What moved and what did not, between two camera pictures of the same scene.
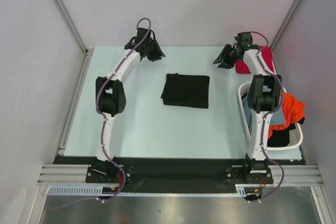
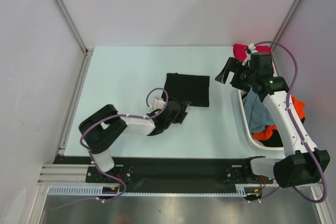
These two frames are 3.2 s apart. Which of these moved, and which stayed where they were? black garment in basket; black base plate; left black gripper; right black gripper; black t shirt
Moved: right black gripper; left black gripper
Stayed: black t shirt; black base plate; black garment in basket
